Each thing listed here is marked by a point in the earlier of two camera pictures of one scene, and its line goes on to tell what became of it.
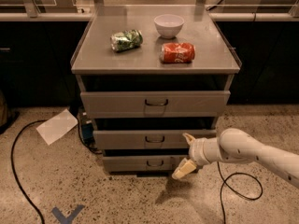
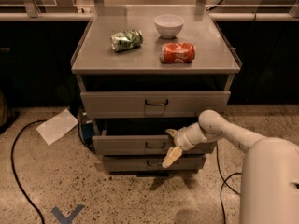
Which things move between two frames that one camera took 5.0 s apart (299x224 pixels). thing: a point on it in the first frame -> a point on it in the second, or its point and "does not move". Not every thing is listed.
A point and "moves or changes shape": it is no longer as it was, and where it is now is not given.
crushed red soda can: x=177 y=52 does not move
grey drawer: x=148 y=139 moves or changes shape
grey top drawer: x=159 y=104 does not move
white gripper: x=196 y=153 -> x=181 y=139
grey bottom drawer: x=123 y=163 does not move
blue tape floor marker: x=70 y=218 does not move
